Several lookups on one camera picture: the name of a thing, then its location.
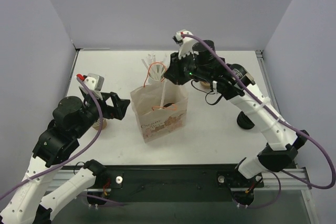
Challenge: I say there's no single white straw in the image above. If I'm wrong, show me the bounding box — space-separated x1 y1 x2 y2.
160 80 166 108

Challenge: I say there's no black plastic cup lid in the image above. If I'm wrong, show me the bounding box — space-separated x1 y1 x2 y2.
163 103 174 109

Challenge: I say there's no beige paper takeout bag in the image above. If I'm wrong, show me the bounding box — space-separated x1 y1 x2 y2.
130 75 188 143

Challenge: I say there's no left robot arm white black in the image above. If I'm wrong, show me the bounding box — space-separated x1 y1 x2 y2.
1 89 130 223

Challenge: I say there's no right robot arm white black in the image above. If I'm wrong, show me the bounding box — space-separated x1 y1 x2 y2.
164 37 306 186

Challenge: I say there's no stack of paper cups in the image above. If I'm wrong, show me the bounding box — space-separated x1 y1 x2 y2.
92 118 107 131

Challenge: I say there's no wrapped white straws bundle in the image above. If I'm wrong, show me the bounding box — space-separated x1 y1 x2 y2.
141 54 168 82

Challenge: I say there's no brown pulp cup carrier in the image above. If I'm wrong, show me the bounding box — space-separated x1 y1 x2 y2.
200 81 211 89

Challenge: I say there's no white straw holder cup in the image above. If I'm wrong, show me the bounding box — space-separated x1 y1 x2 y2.
148 73 164 84

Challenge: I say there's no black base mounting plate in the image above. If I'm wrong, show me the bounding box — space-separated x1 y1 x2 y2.
85 164 264 206

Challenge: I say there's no stack of black lids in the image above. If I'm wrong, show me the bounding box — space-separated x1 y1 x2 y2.
236 111 255 130

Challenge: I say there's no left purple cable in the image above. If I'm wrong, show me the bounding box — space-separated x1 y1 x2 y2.
0 76 103 201

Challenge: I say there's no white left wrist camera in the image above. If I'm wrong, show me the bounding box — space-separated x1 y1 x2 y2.
76 73 104 100

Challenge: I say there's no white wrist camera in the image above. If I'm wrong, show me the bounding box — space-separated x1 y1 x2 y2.
173 29 197 60
76 73 104 100

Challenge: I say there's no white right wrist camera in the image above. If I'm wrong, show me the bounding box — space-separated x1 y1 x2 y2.
173 29 197 60

